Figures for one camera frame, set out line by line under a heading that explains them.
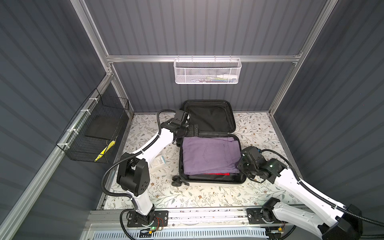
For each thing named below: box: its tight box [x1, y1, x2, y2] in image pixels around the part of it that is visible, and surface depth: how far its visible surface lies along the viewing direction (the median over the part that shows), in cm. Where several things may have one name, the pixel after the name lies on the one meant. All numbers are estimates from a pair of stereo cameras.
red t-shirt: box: [203, 172, 231, 176], surface depth 86 cm
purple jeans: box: [182, 136, 242, 175], surface depth 90 cm
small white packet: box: [156, 155, 167, 165], surface depth 93 cm
